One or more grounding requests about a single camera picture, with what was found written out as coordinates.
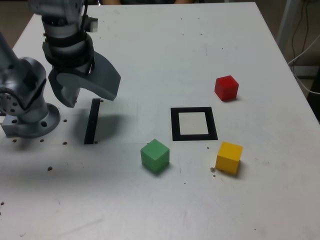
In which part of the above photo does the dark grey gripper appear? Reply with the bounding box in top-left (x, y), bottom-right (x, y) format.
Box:
top-left (48, 50), bottom-right (122, 109)

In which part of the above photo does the green cube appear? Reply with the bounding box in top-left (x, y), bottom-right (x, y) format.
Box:
top-left (140, 138), bottom-right (171, 175)

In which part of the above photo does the red cube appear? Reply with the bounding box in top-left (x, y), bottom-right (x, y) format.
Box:
top-left (214, 74), bottom-right (240, 102)

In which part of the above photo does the yellow cube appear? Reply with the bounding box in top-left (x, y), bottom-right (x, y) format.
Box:
top-left (215, 141), bottom-right (244, 175)

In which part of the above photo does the black tape square outline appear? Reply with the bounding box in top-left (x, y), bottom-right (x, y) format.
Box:
top-left (170, 106), bottom-right (219, 142)

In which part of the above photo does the black tape strip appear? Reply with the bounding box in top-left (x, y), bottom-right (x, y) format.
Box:
top-left (83, 98), bottom-right (101, 145)

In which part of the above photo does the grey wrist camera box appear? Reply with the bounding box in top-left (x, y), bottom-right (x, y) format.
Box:
top-left (83, 15), bottom-right (100, 33)

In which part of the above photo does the white metal post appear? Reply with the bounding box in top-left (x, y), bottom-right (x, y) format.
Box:
top-left (275, 0), bottom-right (301, 58)

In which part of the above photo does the white background cable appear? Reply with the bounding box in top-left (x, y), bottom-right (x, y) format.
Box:
top-left (287, 32), bottom-right (320, 95)

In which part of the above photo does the white wall duct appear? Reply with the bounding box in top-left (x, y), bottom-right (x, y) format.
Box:
top-left (289, 64), bottom-right (320, 78)

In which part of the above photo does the thin black background cable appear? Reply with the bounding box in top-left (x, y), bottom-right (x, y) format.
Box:
top-left (290, 0), bottom-right (311, 60)

